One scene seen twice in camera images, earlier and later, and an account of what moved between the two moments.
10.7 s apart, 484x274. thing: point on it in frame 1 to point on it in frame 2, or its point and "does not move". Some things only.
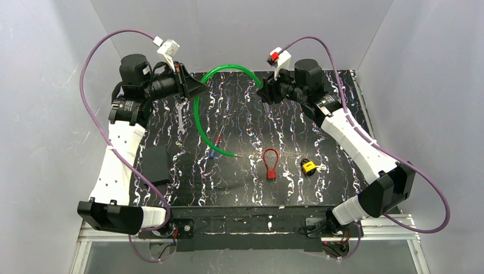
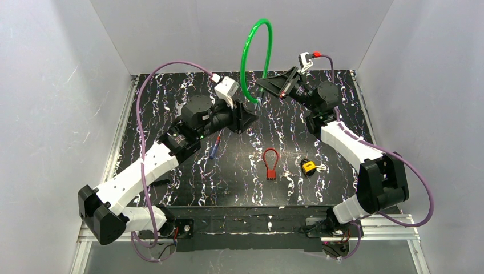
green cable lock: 195,103 to 259,100
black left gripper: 181,83 to 234,118
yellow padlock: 309,167 does not move
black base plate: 242,228 does not move
